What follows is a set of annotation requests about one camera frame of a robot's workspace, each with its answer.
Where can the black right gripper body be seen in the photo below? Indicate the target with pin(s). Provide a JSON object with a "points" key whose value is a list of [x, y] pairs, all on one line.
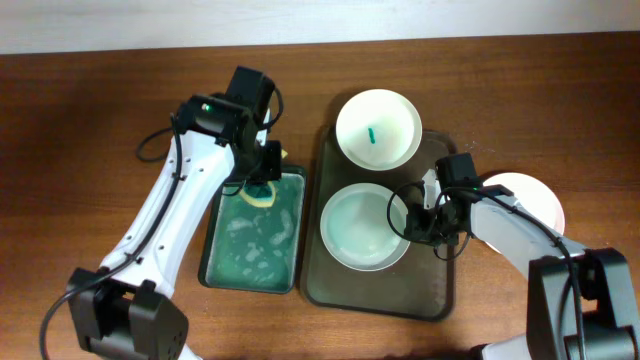
{"points": [[432, 225]]}

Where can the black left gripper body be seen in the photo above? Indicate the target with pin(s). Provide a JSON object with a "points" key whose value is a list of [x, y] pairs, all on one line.
{"points": [[253, 169]]}

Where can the yellow green sponge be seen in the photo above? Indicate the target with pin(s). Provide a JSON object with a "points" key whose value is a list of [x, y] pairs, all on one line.
{"points": [[259, 195]]}

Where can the pinkish white plate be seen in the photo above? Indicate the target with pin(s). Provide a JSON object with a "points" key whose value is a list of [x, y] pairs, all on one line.
{"points": [[535, 196]]}

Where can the white plate green scribble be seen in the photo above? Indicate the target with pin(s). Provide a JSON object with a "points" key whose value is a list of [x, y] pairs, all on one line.
{"points": [[359, 226]]}

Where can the white plate green stain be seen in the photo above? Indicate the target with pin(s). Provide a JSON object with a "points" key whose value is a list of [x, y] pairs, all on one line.
{"points": [[378, 129]]}

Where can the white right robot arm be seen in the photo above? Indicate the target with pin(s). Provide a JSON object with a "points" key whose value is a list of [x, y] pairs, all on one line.
{"points": [[581, 303]]}

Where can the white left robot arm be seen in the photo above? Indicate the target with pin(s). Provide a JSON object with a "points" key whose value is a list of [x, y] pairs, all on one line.
{"points": [[124, 309]]}

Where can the dark brown serving tray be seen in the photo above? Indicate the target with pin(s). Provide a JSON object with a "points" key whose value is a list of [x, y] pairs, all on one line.
{"points": [[418, 286]]}

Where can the black tray soapy water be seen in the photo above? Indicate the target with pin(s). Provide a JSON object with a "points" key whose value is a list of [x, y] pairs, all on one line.
{"points": [[255, 249]]}

